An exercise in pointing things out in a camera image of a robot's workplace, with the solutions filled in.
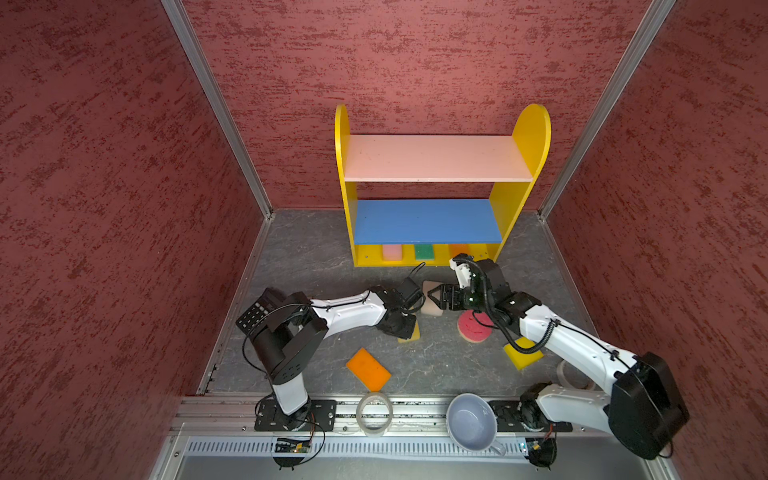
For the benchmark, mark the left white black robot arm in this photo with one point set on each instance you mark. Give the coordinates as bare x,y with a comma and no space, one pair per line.
286,331

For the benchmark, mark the black calculator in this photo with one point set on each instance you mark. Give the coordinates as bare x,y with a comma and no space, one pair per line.
250,319

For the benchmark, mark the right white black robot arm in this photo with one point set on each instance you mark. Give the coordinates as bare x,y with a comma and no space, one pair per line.
635,398

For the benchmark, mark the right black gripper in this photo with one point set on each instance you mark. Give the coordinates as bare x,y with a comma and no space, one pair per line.
448,290

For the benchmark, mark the lavender mug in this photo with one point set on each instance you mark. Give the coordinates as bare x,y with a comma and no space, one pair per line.
472,424

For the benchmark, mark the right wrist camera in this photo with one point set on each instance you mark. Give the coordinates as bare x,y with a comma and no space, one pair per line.
461,264

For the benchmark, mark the beige masking tape roll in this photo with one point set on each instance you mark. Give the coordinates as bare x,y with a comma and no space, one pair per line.
570,377

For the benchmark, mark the beige white sponge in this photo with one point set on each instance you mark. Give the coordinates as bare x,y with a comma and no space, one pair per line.
430,307

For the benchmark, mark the clear tape roll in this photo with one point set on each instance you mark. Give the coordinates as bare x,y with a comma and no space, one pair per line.
374,414

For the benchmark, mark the yellow sponge far right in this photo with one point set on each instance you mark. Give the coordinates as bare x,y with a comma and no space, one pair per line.
521,360

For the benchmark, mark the round pink smiley sponge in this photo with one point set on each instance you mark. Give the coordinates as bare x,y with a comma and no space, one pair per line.
475,327

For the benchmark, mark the yellow shelf pink blue boards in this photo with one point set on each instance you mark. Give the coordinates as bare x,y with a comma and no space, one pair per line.
511,164

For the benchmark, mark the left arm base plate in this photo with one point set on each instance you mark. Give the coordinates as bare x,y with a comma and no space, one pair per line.
269,416

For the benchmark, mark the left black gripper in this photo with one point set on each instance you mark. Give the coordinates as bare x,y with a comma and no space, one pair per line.
406,332

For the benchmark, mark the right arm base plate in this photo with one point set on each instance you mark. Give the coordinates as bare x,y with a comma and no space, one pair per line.
504,417

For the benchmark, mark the green sponge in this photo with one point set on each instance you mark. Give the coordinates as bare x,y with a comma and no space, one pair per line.
424,252

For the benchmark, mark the orange sponge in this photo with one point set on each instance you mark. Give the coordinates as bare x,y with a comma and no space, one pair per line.
459,249
368,370

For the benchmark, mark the small yellow square sponge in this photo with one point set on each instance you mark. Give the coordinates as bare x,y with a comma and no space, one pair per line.
415,335

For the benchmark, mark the aluminium front rail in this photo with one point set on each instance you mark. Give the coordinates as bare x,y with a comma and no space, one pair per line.
234,415

